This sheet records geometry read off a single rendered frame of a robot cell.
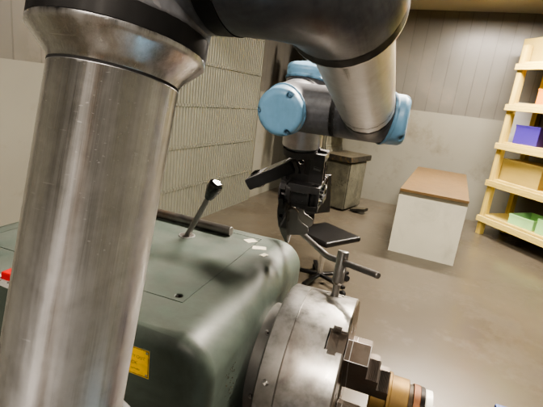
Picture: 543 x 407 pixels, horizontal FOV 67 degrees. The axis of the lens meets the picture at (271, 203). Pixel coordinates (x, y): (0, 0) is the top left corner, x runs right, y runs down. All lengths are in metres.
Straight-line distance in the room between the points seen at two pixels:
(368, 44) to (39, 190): 0.23
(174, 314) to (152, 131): 0.41
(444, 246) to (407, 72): 3.33
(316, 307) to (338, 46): 0.53
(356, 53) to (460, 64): 6.89
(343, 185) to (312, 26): 5.94
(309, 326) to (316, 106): 0.36
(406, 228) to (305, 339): 4.22
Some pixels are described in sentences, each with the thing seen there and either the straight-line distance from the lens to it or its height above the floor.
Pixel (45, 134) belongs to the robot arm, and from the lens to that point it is 0.28.
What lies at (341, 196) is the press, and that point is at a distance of 6.24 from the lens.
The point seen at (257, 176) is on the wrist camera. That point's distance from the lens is 0.82.
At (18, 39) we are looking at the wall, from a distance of 3.29.
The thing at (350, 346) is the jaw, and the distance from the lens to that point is 0.73.
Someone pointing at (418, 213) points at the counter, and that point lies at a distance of 4.82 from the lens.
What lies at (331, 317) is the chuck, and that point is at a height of 1.23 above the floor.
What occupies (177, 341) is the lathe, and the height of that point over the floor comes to 1.25.
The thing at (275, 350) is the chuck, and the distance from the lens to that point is 0.71.
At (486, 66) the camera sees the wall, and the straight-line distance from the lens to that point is 7.20.
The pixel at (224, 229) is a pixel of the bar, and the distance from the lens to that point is 0.96.
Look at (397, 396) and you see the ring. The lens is 0.81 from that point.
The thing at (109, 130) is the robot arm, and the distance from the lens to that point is 0.27.
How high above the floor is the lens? 1.59
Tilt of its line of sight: 15 degrees down
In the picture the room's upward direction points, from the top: 7 degrees clockwise
